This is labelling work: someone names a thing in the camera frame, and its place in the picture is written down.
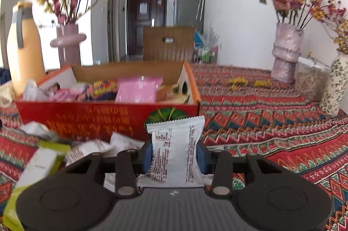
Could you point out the fallen yellow petals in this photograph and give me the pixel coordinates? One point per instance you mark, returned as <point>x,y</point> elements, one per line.
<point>238,82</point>

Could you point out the green and white snack packet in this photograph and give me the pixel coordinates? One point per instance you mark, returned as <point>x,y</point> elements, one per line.
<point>40,163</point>

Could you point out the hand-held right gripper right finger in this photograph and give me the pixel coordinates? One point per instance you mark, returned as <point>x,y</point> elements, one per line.
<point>201,158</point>

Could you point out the dried mixed flower bouquet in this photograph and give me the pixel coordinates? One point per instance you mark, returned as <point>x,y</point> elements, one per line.
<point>334,10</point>

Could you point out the silver white snack packet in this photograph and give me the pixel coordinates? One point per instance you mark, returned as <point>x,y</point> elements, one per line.
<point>38,129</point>

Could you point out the bright pink snack packet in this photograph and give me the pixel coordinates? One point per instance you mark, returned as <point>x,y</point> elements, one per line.
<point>138,89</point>

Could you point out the wooden chair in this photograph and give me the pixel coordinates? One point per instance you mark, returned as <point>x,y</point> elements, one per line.
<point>168,53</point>

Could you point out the yellow thermos jug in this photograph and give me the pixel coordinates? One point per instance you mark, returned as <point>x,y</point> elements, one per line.
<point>24,62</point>

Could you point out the white umbrella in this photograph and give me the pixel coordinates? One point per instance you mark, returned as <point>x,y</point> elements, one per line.
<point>200,2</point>

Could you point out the grey refrigerator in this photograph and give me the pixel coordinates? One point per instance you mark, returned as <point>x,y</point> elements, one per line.
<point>187,13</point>

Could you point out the clear plastic jar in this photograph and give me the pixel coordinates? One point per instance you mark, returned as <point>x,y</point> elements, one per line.
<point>310,81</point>

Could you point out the patterned red tablecloth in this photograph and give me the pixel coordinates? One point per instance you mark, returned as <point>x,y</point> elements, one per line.
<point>258,122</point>

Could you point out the textured pink vase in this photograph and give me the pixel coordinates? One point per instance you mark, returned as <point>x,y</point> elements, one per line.
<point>286,57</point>

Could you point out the floral white vase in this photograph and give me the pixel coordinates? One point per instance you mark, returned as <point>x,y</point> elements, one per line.
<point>334,87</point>

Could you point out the smooth pink vase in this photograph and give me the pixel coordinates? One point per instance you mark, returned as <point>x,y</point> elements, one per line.
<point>69,54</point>

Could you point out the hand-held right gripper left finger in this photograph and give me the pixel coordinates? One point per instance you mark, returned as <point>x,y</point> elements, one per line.
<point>146,157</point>

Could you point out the red cardboard box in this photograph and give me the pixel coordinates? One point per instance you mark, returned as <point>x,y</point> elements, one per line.
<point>95,116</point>

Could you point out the dark brown door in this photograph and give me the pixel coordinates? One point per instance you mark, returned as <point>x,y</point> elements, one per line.
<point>138,35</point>

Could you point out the pale pink snack packet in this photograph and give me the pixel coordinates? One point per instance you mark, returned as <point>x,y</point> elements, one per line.
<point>66,95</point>

